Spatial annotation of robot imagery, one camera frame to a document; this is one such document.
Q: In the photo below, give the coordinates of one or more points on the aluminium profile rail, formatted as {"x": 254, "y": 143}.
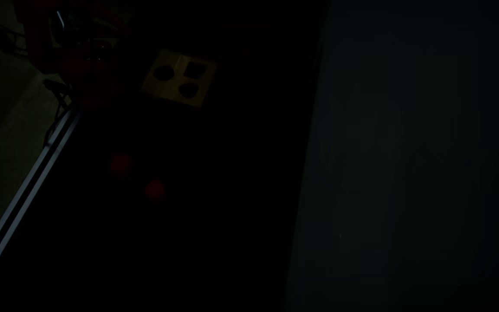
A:
{"x": 24, "y": 195}

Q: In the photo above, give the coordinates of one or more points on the red cube block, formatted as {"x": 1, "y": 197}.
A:
{"x": 121, "y": 164}

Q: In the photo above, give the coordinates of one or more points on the orange-red heart block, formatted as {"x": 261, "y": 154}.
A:
{"x": 154, "y": 190}

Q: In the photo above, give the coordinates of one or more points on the red robot arm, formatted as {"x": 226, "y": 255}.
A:
{"x": 80, "y": 82}

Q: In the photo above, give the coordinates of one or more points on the wooden shape sorter box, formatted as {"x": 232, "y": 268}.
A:
{"x": 176, "y": 86}

